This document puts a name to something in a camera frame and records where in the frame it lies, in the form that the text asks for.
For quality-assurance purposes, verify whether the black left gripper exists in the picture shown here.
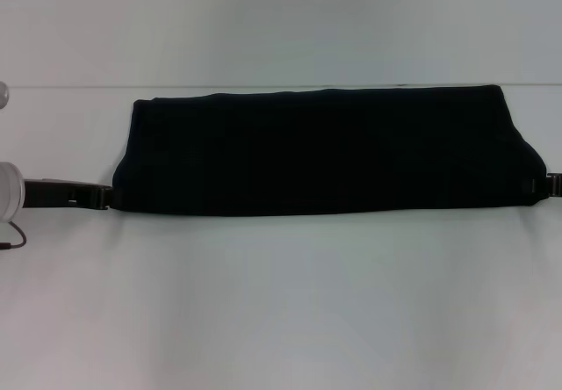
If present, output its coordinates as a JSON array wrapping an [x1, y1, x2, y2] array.
[[22, 177, 123, 210]]

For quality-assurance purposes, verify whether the black t-shirt with white print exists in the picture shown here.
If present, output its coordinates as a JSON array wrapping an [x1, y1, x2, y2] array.
[[112, 83, 550, 219]]

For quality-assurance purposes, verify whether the left arm cable with plug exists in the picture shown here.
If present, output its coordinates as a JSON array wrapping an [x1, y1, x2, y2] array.
[[0, 220, 28, 251]]

